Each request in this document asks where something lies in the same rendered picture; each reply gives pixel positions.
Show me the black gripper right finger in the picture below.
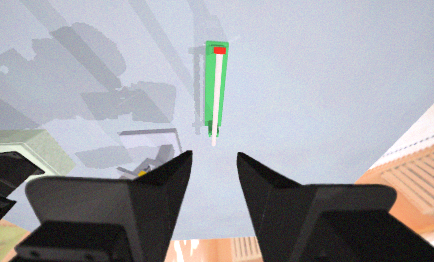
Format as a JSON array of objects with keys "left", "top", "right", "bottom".
[{"left": 236, "top": 152, "right": 397, "bottom": 262}]

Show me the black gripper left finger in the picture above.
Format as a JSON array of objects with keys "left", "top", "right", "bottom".
[{"left": 25, "top": 150, "right": 193, "bottom": 262}]

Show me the white pin with red cap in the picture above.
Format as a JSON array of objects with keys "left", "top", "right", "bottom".
[{"left": 211, "top": 47, "right": 226, "bottom": 146}]

